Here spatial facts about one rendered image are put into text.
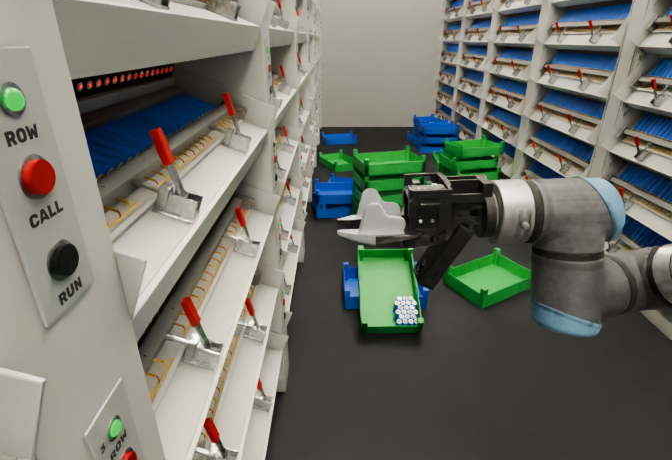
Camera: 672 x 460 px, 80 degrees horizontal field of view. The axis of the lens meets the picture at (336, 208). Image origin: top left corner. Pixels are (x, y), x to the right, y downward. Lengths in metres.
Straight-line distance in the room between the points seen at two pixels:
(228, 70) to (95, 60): 0.56
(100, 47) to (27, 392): 0.20
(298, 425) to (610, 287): 0.80
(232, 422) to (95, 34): 0.59
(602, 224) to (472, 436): 0.72
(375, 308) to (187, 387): 1.00
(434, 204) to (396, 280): 0.98
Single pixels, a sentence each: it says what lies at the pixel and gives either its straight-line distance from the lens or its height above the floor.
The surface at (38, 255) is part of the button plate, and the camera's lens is 0.23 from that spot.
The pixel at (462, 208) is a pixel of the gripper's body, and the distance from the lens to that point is 0.58.
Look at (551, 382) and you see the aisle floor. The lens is 1.39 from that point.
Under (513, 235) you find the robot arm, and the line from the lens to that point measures 0.59.
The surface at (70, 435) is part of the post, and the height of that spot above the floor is 0.72.
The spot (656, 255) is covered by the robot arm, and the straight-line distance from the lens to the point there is 0.71.
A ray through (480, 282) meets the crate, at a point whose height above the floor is 0.00.
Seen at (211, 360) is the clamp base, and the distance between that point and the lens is 0.53.
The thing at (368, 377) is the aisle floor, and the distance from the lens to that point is 1.27.
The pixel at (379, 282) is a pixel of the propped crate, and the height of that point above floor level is 0.09.
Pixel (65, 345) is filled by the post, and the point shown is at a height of 0.77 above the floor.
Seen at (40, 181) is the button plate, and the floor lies 0.85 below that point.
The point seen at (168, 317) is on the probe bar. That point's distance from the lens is 0.55.
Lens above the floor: 0.91
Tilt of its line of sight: 23 degrees down
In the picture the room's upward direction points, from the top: straight up
